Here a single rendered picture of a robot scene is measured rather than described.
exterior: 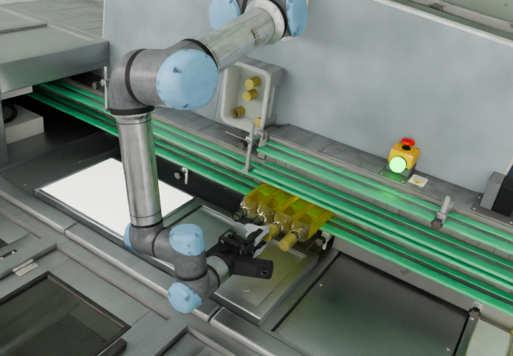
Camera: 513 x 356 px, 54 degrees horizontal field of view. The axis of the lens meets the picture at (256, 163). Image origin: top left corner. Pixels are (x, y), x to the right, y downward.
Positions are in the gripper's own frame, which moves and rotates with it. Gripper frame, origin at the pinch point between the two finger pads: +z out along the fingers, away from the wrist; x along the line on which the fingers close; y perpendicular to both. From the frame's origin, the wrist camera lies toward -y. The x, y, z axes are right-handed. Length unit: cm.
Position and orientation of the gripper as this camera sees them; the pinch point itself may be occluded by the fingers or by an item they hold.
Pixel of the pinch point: (267, 235)
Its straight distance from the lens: 141.7
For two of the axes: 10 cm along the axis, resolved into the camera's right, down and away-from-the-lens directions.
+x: -1.2, 8.8, 4.7
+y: -8.3, -3.4, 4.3
